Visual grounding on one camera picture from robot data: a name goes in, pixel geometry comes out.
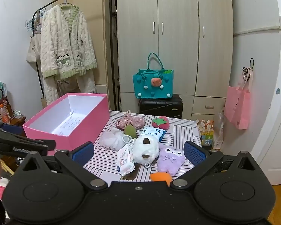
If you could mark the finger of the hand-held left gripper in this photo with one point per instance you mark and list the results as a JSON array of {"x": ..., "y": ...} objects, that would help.
[
  {"x": 32, "y": 143},
  {"x": 18, "y": 151}
]

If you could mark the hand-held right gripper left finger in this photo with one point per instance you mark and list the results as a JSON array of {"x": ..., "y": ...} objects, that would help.
[{"x": 83, "y": 152}]

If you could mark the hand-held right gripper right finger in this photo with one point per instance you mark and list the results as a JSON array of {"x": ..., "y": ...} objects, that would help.
[{"x": 194, "y": 153}]

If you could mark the pink cardboard box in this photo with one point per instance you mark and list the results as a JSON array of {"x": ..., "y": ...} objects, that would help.
[{"x": 84, "y": 131}]

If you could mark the purple plush doll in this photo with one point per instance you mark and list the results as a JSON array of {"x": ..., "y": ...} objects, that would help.
[{"x": 169, "y": 161}]

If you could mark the strawberry plush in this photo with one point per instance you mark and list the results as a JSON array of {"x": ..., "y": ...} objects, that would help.
[{"x": 162, "y": 123}]

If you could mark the white fluffy plush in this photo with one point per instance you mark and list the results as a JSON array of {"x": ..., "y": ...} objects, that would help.
[{"x": 142, "y": 152}]

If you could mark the pink floral scrunchie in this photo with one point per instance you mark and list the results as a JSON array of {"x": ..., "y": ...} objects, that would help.
[{"x": 135, "y": 123}]

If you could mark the orange drink bottle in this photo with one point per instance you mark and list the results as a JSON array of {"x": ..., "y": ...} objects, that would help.
[{"x": 4, "y": 116}]

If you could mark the striped bed sheet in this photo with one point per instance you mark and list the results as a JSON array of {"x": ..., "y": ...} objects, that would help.
[{"x": 178, "y": 131}]

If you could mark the white mesh bath ball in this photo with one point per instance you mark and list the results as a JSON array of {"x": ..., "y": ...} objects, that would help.
[{"x": 111, "y": 139}]

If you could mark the printed paper sheet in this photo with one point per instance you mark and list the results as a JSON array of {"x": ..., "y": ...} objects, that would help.
[{"x": 70, "y": 124}]

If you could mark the white plastic bag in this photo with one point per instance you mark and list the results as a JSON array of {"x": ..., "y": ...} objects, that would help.
[{"x": 221, "y": 126}]

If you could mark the orange plush item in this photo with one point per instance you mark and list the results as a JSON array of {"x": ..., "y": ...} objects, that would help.
[{"x": 160, "y": 177}]

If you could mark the pink white wipes packet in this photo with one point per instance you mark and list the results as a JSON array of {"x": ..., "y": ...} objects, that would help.
[{"x": 125, "y": 160}]

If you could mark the blue white tissue pack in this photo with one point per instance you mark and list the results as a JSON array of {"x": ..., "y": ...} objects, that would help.
[{"x": 152, "y": 132}]

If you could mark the green plush pendant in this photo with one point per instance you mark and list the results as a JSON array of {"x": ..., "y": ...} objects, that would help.
[{"x": 130, "y": 131}]

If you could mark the brown plush item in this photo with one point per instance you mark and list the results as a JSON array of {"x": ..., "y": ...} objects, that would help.
[{"x": 134, "y": 173}]

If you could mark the black suitcase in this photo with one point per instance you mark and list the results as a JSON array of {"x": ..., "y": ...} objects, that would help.
[{"x": 159, "y": 107}]

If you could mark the pink shopping bag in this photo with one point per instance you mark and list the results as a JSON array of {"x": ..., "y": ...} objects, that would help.
[{"x": 237, "y": 107}]

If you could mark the teal felt tote bag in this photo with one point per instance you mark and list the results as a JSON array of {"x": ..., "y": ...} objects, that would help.
[{"x": 145, "y": 86}]

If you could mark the canvas tote bag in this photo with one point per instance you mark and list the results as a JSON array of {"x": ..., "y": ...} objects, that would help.
[{"x": 34, "y": 49}]

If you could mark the white door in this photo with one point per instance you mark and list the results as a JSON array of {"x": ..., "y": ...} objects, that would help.
[{"x": 276, "y": 98}]

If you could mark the white fluffy cardigan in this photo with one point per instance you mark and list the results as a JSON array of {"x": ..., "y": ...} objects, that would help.
[{"x": 60, "y": 39}]

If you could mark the beige wooden cabinet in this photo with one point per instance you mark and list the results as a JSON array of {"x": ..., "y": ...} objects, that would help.
[{"x": 98, "y": 39}]

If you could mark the beige wardrobe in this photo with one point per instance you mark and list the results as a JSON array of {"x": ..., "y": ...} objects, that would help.
[{"x": 178, "y": 39}]

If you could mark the black clothes rack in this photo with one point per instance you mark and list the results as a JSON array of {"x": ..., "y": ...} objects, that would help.
[{"x": 112, "y": 28}]

